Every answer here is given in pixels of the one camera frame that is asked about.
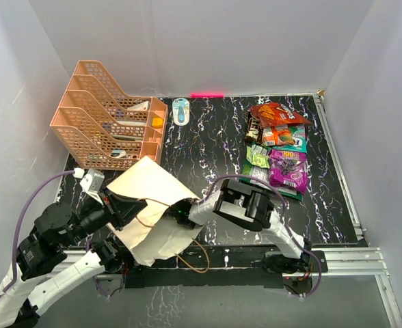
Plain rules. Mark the yellow sticky note pad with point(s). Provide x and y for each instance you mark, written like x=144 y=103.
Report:
x=157 y=123

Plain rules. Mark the peach plastic desk organizer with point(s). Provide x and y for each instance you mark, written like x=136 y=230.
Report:
x=94 y=123

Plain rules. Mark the teal Fox's mint candy bag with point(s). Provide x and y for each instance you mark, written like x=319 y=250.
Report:
x=298 y=133

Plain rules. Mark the pink tape strip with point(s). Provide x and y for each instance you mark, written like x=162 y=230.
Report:
x=206 y=95

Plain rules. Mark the purple blackcurrant candy bag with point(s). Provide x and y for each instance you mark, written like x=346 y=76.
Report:
x=288 y=169

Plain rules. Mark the blue correction tape package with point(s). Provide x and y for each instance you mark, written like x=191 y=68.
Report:
x=180 y=111

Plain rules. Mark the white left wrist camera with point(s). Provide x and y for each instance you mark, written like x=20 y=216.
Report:
x=91 y=184

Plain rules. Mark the red Doritos chips bag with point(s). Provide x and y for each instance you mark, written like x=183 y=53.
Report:
x=276 y=114

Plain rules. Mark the green snack bag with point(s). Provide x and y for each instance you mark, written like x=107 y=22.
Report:
x=252 y=171

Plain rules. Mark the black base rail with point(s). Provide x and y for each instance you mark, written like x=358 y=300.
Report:
x=241 y=265

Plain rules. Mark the brown Kettle chips bag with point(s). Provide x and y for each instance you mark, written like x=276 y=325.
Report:
x=253 y=132

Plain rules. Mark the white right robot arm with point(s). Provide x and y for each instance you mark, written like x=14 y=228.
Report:
x=250 y=207

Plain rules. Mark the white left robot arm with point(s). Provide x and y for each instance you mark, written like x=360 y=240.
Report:
x=26 y=292

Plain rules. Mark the beige paper bag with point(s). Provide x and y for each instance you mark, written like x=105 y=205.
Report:
x=153 y=234

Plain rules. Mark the light green snack pack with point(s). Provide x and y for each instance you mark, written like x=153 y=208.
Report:
x=257 y=156

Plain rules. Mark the small white box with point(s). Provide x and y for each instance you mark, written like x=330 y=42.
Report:
x=143 y=106

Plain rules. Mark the orange red snack pack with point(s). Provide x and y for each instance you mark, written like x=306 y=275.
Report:
x=277 y=136

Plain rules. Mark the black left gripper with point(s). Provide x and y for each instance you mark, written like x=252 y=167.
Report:
x=121 y=209

